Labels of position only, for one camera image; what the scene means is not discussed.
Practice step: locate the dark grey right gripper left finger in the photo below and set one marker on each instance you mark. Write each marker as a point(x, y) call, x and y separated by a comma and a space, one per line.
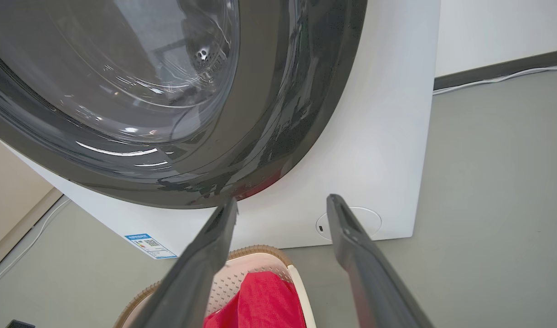
point(192, 273)

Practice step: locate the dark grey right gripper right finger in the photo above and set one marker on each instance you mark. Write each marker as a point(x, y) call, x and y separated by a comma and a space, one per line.
point(369, 273)

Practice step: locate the beige perforated laundry basket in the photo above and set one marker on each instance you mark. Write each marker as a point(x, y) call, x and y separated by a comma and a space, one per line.
point(242, 273)

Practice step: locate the blue energy label sticker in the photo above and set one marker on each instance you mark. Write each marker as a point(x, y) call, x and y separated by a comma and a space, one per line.
point(150, 245)

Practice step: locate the red cloth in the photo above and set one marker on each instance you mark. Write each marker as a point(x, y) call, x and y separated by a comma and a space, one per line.
point(260, 303)

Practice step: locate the white washing machine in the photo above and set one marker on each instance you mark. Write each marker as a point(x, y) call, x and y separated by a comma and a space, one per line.
point(374, 136)

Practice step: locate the small black object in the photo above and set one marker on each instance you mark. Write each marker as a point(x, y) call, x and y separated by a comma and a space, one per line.
point(19, 324)

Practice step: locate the dark round washing machine door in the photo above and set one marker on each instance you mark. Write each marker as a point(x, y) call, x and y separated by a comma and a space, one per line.
point(169, 91)

